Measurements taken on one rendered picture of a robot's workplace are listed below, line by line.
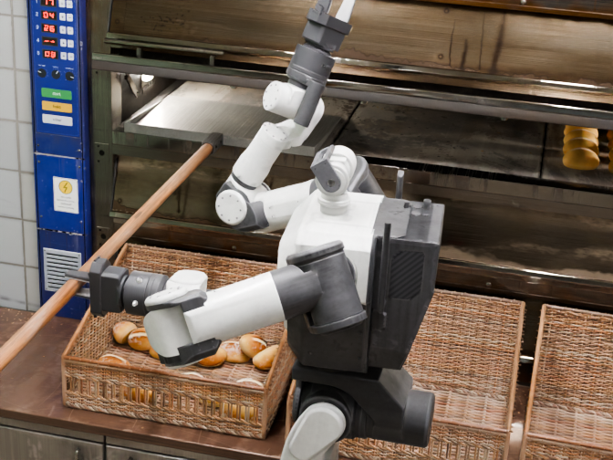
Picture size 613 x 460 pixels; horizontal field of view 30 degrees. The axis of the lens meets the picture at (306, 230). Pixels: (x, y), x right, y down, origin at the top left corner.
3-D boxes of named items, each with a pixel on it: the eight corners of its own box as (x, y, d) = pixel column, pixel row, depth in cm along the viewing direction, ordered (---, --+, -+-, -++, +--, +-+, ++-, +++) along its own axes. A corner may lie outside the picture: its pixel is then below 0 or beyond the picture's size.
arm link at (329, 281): (287, 333, 205) (359, 308, 206) (291, 336, 196) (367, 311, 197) (267, 271, 204) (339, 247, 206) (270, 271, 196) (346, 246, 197)
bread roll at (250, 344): (254, 343, 329) (270, 336, 327) (257, 364, 325) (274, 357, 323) (235, 332, 321) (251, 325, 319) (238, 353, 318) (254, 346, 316)
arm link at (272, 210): (254, 232, 262) (337, 214, 251) (224, 245, 251) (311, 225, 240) (240, 183, 261) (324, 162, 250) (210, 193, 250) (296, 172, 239)
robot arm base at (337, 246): (313, 333, 210) (371, 315, 208) (303, 343, 197) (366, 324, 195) (287, 255, 210) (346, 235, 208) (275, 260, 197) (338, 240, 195)
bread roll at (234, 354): (254, 356, 328) (254, 339, 325) (246, 367, 322) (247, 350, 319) (222, 350, 330) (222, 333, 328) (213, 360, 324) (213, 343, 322)
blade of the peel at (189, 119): (314, 156, 311) (315, 147, 310) (124, 131, 322) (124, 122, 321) (341, 117, 343) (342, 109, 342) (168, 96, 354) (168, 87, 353)
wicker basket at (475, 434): (319, 356, 332) (326, 270, 321) (515, 387, 322) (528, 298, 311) (280, 448, 288) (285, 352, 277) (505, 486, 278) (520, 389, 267)
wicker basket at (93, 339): (124, 324, 344) (123, 240, 333) (307, 352, 334) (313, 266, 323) (58, 408, 300) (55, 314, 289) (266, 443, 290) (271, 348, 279)
